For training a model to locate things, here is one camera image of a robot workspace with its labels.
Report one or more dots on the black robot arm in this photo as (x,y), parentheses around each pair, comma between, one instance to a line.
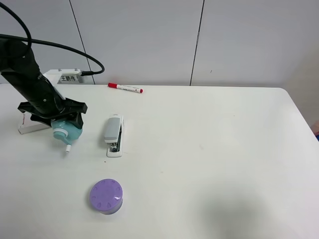
(19,68)

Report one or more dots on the small white box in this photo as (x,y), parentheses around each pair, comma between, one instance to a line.
(26,125)

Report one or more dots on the grey white stapler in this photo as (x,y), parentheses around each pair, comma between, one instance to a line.
(113,136)

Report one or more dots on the purple round container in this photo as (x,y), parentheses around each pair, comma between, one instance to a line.
(106,196)

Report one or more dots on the red white marker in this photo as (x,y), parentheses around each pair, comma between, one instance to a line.
(125,88)

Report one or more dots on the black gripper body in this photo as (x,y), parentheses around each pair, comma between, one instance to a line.
(51,111)

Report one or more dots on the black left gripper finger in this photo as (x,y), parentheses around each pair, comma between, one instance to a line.
(76,120)

